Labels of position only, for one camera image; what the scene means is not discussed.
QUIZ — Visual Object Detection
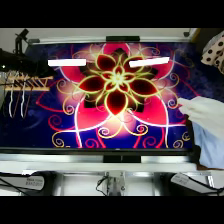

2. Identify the cream dotted garment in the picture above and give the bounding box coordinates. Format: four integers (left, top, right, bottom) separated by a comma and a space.
200, 30, 224, 75

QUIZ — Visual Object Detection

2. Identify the brown clothes hanger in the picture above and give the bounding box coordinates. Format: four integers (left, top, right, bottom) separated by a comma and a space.
3, 84, 51, 119
0, 75, 55, 118

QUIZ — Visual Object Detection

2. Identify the white garment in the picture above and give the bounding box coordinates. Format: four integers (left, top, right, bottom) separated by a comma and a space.
177, 95, 224, 143

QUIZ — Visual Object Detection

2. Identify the light blue garment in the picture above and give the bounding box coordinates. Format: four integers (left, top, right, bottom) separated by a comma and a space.
192, 122, 224, 170

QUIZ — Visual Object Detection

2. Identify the black cable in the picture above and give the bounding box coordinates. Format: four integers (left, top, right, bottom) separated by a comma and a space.
0, 177, 33, 197
95, 175, 110, 197
192, 178, 224, 197

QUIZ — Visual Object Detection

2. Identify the dark brown garment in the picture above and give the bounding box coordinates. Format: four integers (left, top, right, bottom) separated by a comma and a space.
185, 116, 202, 171

